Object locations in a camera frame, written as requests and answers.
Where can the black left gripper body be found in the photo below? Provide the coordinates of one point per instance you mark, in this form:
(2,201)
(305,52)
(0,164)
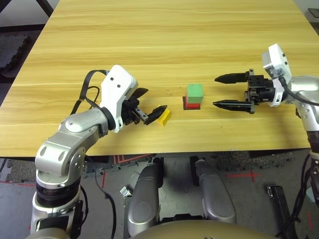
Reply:
(129,112)

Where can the green wooden block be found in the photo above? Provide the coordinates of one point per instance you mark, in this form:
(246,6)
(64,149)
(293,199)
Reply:
(195,92)

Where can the silver right robot leg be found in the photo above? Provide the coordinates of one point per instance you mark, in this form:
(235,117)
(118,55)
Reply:
(216,196)

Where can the speckled foam mat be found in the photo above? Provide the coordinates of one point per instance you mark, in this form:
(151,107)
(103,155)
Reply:
(17,171)
(249,160)

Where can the black diagonal metal bar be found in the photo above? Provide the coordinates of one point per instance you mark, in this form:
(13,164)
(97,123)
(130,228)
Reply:
(46,7)

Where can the dark foam floor mat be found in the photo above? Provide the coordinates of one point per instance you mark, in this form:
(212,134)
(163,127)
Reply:
(10,54)

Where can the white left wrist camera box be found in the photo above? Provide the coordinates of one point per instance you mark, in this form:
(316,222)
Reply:
(117,82)

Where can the silver left robot leg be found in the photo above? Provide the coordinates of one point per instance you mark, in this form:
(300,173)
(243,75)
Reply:
(144,199)

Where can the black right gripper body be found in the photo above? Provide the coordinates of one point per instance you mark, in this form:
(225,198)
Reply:
(261,89)

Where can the red tape cross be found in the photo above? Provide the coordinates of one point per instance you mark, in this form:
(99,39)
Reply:
(251,175)

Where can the black flat stand plate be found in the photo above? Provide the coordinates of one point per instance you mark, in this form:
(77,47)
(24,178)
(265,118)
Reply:
(314,12)

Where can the beige robot torso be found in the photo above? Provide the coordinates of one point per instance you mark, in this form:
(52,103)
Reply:
(199,231)

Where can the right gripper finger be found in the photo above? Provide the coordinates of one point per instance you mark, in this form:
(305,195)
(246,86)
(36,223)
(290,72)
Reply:
(234,105)
(233,78)

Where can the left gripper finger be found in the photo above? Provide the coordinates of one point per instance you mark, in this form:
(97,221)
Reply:
(140,92)
(155,114)

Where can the silver robot leg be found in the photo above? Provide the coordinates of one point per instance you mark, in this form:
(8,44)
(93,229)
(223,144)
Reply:
(216,196)
(144,199)

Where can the yellow wooden block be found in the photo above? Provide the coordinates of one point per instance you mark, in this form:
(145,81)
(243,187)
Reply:
(165,117)

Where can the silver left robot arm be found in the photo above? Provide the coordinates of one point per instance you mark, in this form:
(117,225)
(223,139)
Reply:
(62,147)

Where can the red wooden block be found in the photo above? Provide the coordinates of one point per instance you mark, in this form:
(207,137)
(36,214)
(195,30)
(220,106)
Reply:
(193,105)

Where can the black square marker pad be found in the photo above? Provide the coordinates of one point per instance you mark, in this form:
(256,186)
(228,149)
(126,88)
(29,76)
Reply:
(184,103)

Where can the small metal bracket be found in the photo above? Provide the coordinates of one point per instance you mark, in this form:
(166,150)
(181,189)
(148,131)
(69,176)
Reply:
(126,191)

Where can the dark puzzle foam piece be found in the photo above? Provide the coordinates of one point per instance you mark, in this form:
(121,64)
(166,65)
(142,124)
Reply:
(99,169)

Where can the black robot pelvis block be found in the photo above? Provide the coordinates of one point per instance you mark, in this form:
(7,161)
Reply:
(182,216)

